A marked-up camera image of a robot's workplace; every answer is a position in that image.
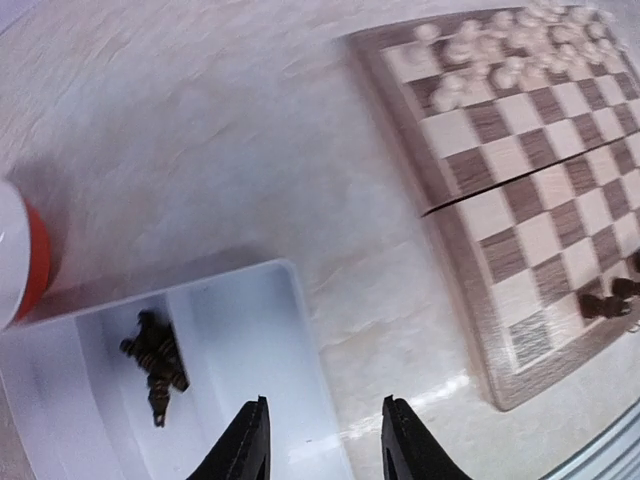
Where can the wooden chess board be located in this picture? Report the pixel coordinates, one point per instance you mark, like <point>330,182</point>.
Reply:
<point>531,198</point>

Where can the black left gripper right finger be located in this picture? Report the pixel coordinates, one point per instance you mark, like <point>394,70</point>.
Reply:
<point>409,450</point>

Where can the black chess piece on board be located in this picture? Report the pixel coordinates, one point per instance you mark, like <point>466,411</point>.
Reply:
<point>623,290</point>
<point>592,306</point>

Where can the white plastic divided tray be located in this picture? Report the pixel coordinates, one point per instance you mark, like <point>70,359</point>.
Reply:
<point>146,387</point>

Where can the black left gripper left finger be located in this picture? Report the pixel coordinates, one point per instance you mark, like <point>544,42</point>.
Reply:
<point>243,451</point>

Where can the row of white chess pieces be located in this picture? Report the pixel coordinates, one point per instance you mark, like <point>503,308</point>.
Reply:
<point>543,38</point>

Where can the red white bowl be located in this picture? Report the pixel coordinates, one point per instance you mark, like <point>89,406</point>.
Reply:
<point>25,256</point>

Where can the dark chess pieces upper pile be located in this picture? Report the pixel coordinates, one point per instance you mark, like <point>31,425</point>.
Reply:
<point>155,351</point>

